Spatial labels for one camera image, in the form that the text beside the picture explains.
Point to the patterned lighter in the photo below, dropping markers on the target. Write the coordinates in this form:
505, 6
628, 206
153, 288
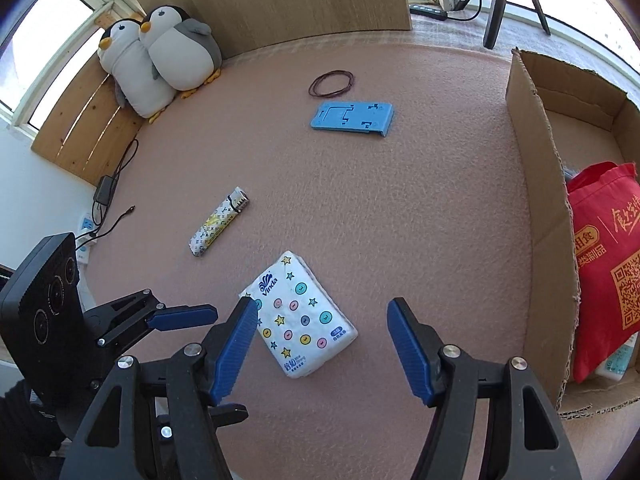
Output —
217, 221

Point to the white lotion bottle blue cap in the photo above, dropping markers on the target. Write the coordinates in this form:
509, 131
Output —
615, 366

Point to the patterned tissue pack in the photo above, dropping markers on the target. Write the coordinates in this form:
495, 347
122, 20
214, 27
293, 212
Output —
297, 319

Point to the blue plastic phone stand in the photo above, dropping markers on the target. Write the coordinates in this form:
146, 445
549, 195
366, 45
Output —
357, 117

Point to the black power adapter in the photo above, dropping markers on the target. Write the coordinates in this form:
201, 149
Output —
104, 190

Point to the smaller penguin plush toy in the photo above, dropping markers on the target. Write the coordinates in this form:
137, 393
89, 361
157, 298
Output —
182, 49

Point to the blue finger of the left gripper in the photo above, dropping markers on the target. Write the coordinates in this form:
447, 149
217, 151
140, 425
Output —
180, 318
227, 414

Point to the pine slat headboard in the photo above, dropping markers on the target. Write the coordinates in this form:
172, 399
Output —
87, 131

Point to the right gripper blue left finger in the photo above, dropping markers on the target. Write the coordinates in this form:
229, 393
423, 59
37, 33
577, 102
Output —
150, 420

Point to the brown cardboard box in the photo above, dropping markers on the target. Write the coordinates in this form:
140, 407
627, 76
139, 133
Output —
565, 117

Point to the larger penguin plush toy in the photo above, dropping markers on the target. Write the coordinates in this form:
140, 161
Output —
137, 82

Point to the red fabric tote bag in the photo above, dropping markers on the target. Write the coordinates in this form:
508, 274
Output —
604, 199

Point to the white power strip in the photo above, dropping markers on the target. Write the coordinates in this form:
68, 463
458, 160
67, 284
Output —
85, 237

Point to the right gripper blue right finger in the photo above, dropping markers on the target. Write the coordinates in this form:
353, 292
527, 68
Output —
525, 438

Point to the black inline cable remote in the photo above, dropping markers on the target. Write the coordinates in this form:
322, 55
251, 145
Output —
428, 11

